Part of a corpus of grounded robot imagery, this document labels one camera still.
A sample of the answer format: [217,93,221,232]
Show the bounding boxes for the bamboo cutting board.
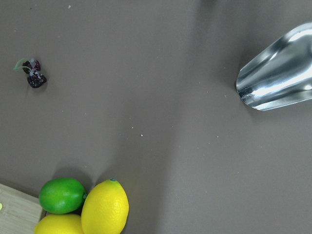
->
[0,184,46,234]

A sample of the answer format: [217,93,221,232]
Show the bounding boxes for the yellow lemon lower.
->
[81,178,129,234]

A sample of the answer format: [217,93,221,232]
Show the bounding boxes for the yellow lemon upper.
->
[34,214,83,234]

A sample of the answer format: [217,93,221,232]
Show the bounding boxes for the steel ice scoop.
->
[236,22,312,111]

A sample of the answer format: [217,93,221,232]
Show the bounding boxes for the yellow lemon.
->
[81,178,129,234]
[34,214,83,234]

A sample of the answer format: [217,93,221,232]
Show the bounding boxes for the green lime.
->
[39,177,87,215]

